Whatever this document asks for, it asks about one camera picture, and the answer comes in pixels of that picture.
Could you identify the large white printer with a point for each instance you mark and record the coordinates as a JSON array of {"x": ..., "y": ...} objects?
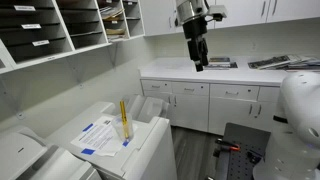
[{"x": 146, "y": 150}]

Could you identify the stack of papers in sorter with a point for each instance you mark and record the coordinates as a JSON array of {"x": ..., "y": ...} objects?
[{"x": 111, "y": 12}]

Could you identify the blue tape strip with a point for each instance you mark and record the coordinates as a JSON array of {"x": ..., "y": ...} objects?
[
  {"x": 88, "y": 151},
  {"x": 88, "y": 127},
  {"x": 125, "y": 143}
]

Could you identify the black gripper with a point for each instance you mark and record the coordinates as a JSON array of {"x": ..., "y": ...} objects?
[{"x": 195, "y": 28}]

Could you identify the printed white paper sheet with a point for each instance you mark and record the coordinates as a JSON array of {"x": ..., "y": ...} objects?
[{"x": 96, "y": 136}]

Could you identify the white office machine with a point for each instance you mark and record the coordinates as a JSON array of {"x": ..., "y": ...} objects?
[{"x": 30, "y": 156}]

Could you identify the brown envelopes in sorter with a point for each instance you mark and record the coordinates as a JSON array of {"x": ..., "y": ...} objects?
[{"x": 115, "y": 33}]

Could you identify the white base cabinet with drawers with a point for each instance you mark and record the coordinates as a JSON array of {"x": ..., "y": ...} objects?
[{"x": 200, "y": 100}]

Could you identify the black clamp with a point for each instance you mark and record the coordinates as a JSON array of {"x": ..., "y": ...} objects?
[{"x": 254, "y": 156}]

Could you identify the white mail sorter shelf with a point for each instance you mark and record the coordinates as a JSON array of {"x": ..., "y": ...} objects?
[{"x": 66, "y": 20}]

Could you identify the white upper wall cabinet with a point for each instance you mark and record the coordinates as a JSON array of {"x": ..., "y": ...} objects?
[{"x": 253, "y": 11}]

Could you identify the pile of spread magazines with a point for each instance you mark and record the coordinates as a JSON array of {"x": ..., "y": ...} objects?
[{"x": 283, "y": 62}]

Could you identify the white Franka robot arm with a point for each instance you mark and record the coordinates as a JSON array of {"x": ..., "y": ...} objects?
[{"x": 300, "y": 110}]

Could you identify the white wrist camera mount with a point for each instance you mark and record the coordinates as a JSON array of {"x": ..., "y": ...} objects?
[{"x": 217, "y": 11}]

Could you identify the white shelf label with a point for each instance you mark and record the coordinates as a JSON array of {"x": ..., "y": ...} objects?
[
  {"x": 40, "y": 43},
  {"x": 24, "y": 8},
  {"x": 31, "y": 26}
]

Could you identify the black perforated board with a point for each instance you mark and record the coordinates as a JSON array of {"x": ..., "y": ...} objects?
[{"x": 245, "y": 140}]

